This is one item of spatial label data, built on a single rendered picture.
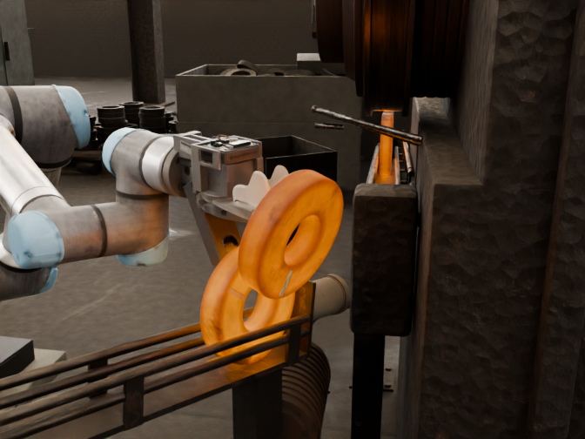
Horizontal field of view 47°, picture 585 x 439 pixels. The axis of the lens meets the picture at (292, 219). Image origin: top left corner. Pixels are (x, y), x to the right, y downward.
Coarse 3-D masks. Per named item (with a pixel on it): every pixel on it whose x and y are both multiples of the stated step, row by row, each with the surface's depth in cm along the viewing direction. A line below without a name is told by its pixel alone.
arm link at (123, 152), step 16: (128, 128) 96; (112, 144) 94; (128, 144) 92; (144, 144) 90; (112, 160) 94; (128, 160) 91; (128, 176) 92; (128, 192) 93; (144, 192) 93; (160, 192) 94
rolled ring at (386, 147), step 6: (384, 114) 194; (390, 114) 194; (384, 120) 191; (390, 120) 191; (390, 126) 190; (384, 138) 189; (390, 138) 189; (384, 144) 189; (390, 144) 189; (384, 150) 189; (390, 150) 189; (384, 156) 190; (390, 156) 190; (384, 162) 191; (390, 162) 191; (384, 168) 193; (390, 168) 193; (384, 174) 197; (390, 174) 198
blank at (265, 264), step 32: (288, 192) 71; (320, 192) 74; (256, 224) 71; (288, 224) 72; (320, 224) 78; (256, 256) 71; (288, 256) 79; (320, 256) 82; (256, 288) 74; (288, 288) 79
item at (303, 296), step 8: (304, 288) 90; (312, 288) 89; (296, 296) 91; (304, 296) 90; (312, 296) 89; (296, 304) 91; (304, 304) 90; (312, 304) 89; (296, 312) 91; (304, 312) 90; (312, 312) 89; (312, 320) 90; (312, 328) 90; (304, 344) 91
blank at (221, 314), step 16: (224, 272) 80; (208, 288) 80; (224, 288) 79; (240, 288) 81; (208, 304) 79; (224, 304) 79; (240, 304) 81; (256, 304) 89; (272, 304) 87; (288, 304) 90; (208, 320) 80; (224, 320) 79; (240, 320) 82; (256, 320) 88; (272, 320) 87; (208, 336) 80; (224, 336) 80; (272, 336) 88; (224, 352) 81
